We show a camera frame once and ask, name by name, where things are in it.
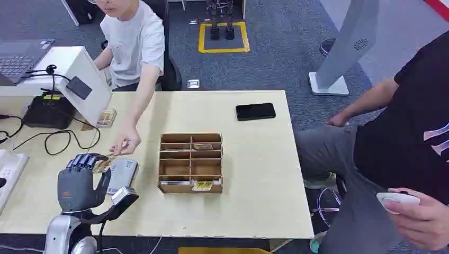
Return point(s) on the white desk stand box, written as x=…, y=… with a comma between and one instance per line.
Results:
x=89, y=105

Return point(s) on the silver grey card case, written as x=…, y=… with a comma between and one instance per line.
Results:
x=122, y=175

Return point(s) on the brown card in box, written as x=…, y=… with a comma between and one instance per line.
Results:
x=202, y=147

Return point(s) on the seated person's hand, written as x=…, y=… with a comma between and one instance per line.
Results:
x=126, y=140

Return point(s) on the seated person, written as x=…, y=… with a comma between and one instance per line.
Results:
x=133, y=45

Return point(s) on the grey laptop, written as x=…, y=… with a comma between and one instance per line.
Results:
x=17, y=61

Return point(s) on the black humanoid robot legs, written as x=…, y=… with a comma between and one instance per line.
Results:
x=221, y=21

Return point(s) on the black smartphone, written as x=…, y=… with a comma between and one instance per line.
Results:
x=255, y=112

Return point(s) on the black desktop device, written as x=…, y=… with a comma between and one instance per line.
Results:
x=49, y=112

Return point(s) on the wooden compartment card box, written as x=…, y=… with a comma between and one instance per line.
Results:
x=190, y=175

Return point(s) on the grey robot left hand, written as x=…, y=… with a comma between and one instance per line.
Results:
x=75, y=187

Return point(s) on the person with black top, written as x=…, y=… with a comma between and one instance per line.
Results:
x=393, y=150

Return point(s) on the person's hand holding remote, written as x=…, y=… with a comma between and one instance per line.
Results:
x=424, y=224

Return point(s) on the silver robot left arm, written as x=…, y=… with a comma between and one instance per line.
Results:
x=59, y=233

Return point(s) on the white remote control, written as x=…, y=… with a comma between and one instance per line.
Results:
x=398, y=200

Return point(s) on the yellow card in box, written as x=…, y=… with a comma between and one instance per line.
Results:
x=202, y=186

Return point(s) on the small silver floor socket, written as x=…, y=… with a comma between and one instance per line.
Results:
x=193, y=83

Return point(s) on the black pad on stand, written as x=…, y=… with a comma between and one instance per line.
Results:
x=79, y=88

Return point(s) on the dark shoe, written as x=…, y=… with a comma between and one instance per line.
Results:
x=327, y=46

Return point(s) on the yellow board under desk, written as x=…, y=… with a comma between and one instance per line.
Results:
x=224, y=251

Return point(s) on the white floor pillar stand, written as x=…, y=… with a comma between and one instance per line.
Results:
x=345, y=45

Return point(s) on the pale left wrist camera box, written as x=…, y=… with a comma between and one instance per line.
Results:
x=122, y=197

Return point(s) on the stack of printed cards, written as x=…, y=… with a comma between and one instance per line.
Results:
x=106, y=118

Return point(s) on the white card in box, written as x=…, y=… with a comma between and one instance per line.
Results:
x=174, y=182

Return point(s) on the white power strip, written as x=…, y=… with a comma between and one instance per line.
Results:
x=10, y=175

